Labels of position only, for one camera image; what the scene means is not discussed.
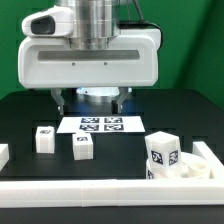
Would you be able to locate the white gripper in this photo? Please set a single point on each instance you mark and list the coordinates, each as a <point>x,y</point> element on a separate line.
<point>130,60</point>

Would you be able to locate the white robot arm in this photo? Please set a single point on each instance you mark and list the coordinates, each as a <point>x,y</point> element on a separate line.
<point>83,44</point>

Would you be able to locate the paper sheet with tags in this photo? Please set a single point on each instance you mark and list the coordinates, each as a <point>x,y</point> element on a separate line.
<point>109,124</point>

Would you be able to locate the white left fence wall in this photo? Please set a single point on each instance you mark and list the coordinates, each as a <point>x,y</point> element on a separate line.
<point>4,155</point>

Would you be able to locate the white fence wall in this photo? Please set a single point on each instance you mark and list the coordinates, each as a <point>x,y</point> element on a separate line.
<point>201,149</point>
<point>92,193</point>
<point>4,155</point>

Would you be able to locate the white right fence wall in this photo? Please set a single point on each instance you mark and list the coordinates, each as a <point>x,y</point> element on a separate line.
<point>201,149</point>

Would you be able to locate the white front fence wall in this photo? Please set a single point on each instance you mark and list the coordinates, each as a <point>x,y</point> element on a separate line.
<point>92,193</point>

